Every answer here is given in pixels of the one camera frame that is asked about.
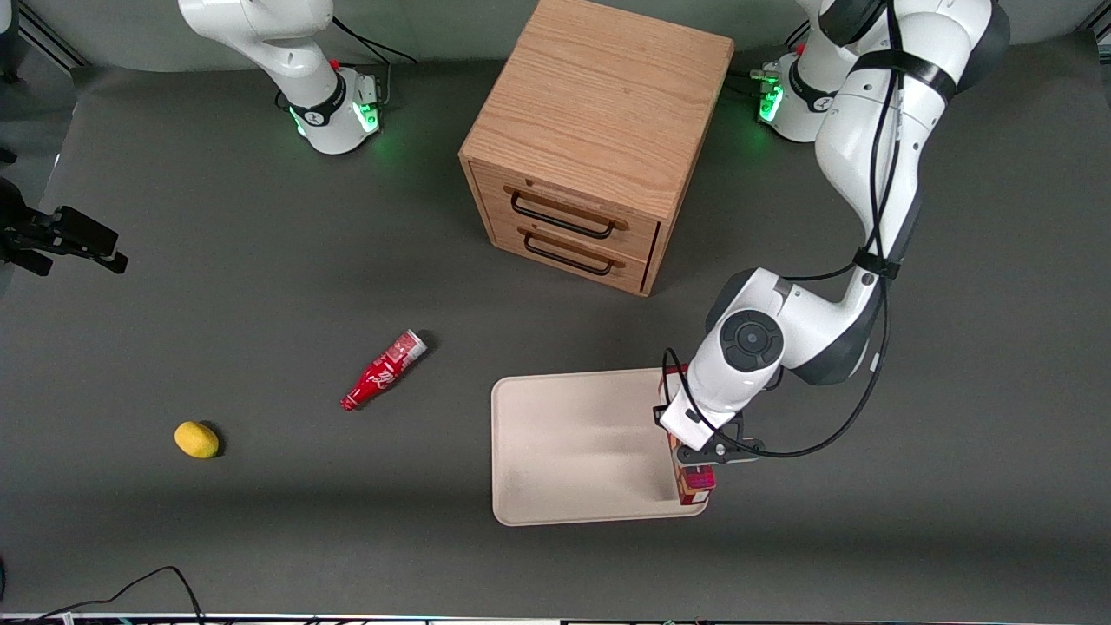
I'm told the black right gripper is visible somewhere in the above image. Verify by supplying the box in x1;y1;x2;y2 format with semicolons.
0;178;130;278

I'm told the red cookie box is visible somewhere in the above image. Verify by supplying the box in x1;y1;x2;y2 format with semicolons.
658;364;719;507

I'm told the beige rectangular tray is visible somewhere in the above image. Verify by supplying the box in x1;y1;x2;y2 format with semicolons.
490;367;709;528

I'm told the yellow lemon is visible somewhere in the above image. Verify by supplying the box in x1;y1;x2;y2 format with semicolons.
174;421;221;460

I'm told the red cola bottle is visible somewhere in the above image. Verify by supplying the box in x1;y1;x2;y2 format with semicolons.
340;329;430;412

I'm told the wooden two-drawer cabinet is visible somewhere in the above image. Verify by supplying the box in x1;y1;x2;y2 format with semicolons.
458;0;737;299

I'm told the grey aluminium rail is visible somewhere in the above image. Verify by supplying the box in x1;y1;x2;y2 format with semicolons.
16;0;90;72

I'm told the wooden drawer with black handle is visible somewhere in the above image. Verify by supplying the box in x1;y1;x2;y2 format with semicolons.
471;161;661;260
488;217;654;294

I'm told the black cable on table edge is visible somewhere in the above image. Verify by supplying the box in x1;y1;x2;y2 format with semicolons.
0;565;206;625

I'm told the black right arm base cable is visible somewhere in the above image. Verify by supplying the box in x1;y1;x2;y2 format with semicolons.
330;15;419;67

